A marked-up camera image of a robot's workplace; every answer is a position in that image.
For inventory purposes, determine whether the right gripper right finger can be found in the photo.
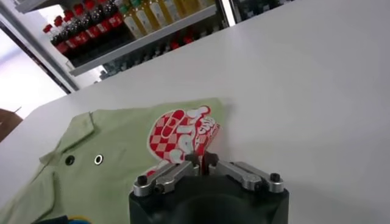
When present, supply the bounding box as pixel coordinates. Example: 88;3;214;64
202;152;285;195

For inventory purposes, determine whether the open brown cardboard box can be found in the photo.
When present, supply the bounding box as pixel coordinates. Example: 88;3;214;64
0;108;24;142

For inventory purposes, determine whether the grey metal shelf unit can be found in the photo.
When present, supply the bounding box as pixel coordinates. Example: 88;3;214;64
12;0;237;85

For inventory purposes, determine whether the yellow tea bottle green label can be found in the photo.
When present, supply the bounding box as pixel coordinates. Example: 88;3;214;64
175;0;194;18
161;0;181;23
130;0;157;34
190;0;211;12
118;4;146;40
146;0;169;29

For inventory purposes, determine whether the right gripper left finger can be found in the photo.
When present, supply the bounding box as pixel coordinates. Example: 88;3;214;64
132;153;202;198

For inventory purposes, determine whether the cola bottle red cap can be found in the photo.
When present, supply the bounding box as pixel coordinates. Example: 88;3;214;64
74;3;103;46
63;10;92;51
96;0;125;35
84;0;113;40
42;24;73;63
54;16;82;57

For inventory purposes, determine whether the black window frame post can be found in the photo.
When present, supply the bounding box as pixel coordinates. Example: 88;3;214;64
0;18;74;94

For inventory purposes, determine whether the green polo shirt red print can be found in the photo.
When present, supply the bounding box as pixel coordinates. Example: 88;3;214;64
0;97;229;224

